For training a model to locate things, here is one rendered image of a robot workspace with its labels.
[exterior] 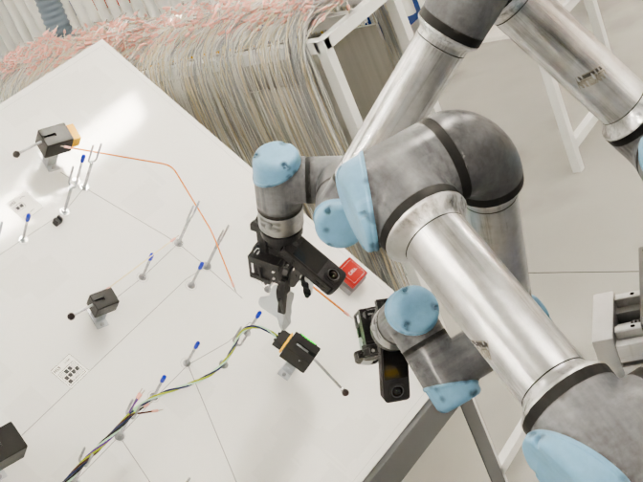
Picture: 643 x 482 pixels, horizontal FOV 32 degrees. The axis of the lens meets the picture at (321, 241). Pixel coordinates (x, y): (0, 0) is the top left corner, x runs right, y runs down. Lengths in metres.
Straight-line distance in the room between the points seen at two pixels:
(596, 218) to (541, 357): 3.27
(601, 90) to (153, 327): 0.92
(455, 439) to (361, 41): 1.14
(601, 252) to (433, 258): 2.96
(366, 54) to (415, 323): 1.45
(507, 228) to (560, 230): 2.96
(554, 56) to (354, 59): 1.39
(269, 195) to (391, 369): 0.35
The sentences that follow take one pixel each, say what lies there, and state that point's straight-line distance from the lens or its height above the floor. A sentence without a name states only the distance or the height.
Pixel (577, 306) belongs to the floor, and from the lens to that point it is 3.97.
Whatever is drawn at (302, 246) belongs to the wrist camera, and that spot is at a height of 1.35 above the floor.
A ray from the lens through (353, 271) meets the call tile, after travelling 2.24.
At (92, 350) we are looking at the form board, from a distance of 2.04.
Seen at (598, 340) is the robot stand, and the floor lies 1.12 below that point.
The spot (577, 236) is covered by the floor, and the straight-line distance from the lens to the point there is 4.39.
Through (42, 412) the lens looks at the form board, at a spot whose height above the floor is 1.25.
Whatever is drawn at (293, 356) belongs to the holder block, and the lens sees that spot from 2.04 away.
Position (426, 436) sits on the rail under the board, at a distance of 2.20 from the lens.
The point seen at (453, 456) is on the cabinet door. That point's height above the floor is 0.69.
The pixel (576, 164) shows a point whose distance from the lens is 4.85.
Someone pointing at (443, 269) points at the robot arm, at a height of 1.50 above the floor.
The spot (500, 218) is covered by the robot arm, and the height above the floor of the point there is 1.43.
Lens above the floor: 2.10
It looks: 24 degrees down
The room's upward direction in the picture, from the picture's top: 24 degrees counter-clockwise
